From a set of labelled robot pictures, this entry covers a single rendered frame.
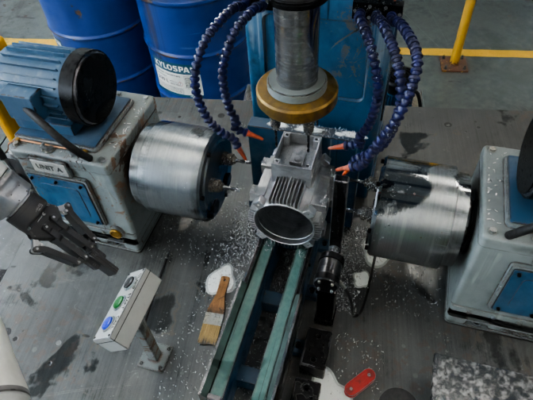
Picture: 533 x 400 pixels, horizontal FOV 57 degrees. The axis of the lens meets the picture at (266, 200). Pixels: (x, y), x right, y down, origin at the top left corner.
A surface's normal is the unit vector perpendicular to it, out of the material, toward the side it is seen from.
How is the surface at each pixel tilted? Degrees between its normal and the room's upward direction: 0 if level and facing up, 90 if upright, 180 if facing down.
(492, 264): 90
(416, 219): 47
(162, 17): 90
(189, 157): 24
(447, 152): 0
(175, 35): 90
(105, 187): 90
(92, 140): 0
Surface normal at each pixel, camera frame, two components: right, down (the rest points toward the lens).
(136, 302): 0.71, -0.27
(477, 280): -0.28, 0.73
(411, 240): -0.28, 0.51
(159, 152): -0.18, -0.23
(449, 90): -0.05, -0.65
